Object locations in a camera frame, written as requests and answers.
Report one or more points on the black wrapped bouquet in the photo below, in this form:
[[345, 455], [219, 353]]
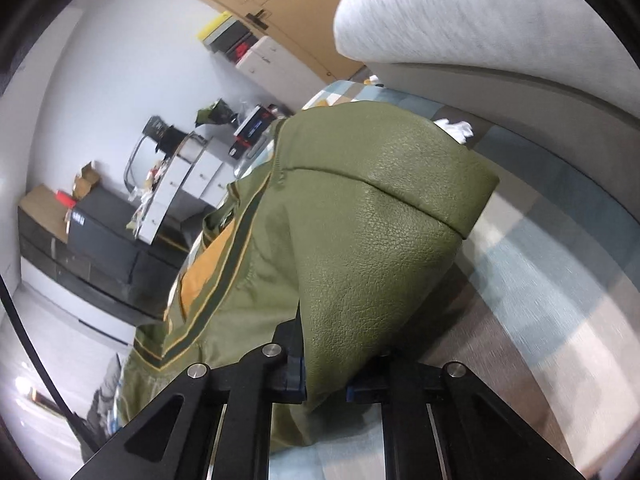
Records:
[[215, 112]]

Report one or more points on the red and black shoe box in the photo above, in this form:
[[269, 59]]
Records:
[[242, 52]]

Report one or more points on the green varsity jacket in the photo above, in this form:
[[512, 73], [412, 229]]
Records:
[[360, 240]]

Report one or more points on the yellow lid shoe box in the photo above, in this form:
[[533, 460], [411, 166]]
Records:
[[215, 27]]

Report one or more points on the large flat cardboard box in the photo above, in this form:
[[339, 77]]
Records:
[[42, 210]]

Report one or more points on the white dressing table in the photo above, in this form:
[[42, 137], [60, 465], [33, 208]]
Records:
[[200, 175]]

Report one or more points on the black refrigerator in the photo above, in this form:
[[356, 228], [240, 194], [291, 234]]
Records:
[[105, 240]]

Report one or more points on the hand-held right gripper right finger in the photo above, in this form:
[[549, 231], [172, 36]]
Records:
[[362, 392]]

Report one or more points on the white speckled pillow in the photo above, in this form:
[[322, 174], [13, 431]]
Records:
[[475, 10]]

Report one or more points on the dark glass cabinet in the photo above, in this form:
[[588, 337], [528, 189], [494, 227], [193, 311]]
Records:
[[60, 265]]

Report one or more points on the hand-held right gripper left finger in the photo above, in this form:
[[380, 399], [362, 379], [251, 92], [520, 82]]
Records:
[[295, 375]]

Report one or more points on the white cabinet by door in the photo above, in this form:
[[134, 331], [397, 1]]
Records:
[[280, 65]]

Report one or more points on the black box with red stripe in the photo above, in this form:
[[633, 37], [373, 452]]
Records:
[[252, 127]]

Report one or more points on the curved metal frame mirror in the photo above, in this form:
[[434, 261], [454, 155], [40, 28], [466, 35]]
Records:
[[131, 160]]

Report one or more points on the small open cardboard boxes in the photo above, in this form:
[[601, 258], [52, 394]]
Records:
[[85, 182]]

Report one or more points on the white crumpled tissue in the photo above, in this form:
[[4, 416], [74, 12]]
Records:
[[457, 130]]

